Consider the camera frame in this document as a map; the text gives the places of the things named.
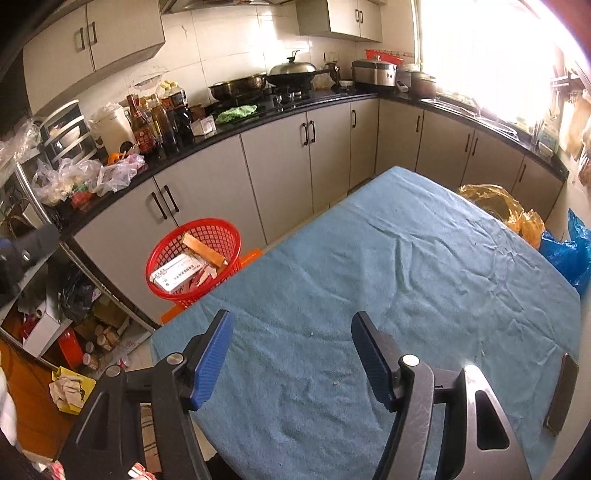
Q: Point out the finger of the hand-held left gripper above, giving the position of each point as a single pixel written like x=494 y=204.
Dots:
x=32 y=249

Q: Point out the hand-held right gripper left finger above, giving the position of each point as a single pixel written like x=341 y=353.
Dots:
x=214 y=355

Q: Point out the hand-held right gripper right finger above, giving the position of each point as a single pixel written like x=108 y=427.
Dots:
x=374 y=364

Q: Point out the red white carton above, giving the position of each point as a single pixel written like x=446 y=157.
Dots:
x=178 y=273

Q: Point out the long orange box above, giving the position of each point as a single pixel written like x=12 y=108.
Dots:
x=205 y=251

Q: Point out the red plastic basket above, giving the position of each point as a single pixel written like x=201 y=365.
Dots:
x=221 y=235

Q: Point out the pile of clear plastic bags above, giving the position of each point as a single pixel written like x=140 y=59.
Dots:
x=83 y=177

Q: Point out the blue tablecloth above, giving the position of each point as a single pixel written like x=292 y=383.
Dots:
x=369 y=258

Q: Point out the metal dish rack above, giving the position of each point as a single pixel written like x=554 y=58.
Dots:
x=67 y=134

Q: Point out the red white packet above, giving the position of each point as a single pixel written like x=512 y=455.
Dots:
x=138 y=471

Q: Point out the white rice cooker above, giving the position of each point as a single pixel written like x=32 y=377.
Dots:
x=111 y=129

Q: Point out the yellow box of rags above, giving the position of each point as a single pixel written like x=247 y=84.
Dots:
x=71 y=390

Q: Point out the row of sauce bottles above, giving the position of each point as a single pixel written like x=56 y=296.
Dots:
x=157 y=122

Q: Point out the black smartphone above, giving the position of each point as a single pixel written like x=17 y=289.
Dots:
x=561 y=397

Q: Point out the grey kitchen base cabinets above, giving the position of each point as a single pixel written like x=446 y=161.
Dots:
x=286 y=161

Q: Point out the yellow plastic bag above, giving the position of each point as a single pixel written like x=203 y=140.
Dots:
x=503 y=203

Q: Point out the blue plastic bag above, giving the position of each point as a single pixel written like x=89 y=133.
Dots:
x=568 y=254

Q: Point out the green cloth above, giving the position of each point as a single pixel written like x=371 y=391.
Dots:
x=238 y=114

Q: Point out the steel frying pan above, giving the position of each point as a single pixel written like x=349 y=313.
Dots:
x=235 y=87

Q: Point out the dark cooking pot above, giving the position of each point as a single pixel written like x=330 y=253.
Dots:
x=424 y=85

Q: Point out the black wok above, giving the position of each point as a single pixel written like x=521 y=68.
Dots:
x=295 y=74

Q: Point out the steel electric cooker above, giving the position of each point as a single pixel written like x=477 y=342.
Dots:
x=374 y=71

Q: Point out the range hood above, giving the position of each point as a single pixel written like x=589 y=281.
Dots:
x=217 y=3

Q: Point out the hanging plastic bags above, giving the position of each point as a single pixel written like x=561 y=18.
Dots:
x=575 y=124

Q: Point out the large grey wall cabinet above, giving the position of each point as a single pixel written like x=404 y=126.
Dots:
x=101 y=41

